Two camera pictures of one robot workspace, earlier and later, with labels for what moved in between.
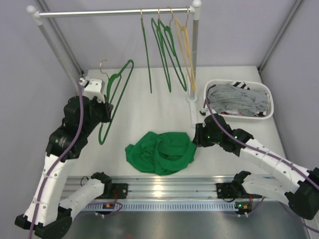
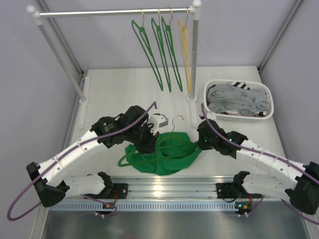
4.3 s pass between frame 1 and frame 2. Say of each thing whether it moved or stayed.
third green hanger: stayed
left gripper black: moved
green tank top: stayed
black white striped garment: stayed
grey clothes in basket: stayed
